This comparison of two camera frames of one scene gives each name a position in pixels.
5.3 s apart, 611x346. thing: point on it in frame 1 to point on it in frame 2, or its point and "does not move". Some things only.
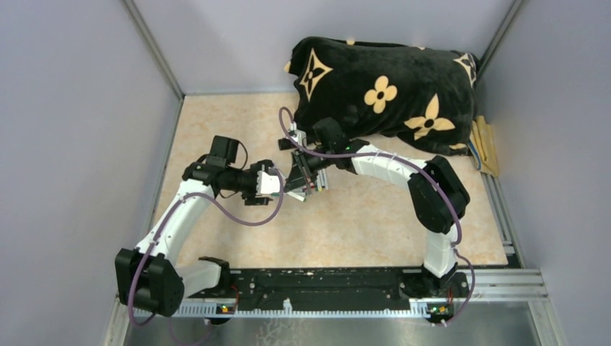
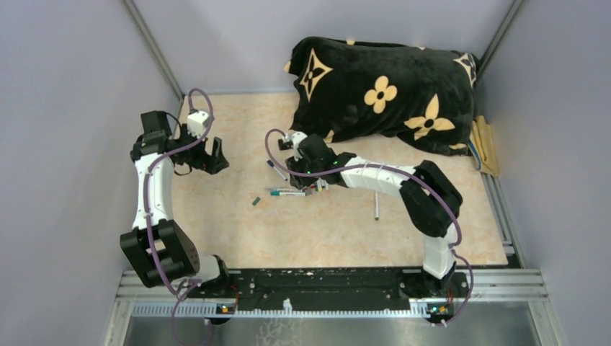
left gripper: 255,182 to 205,156
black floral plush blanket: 421,96 does not move
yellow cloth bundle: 481,145 does not move
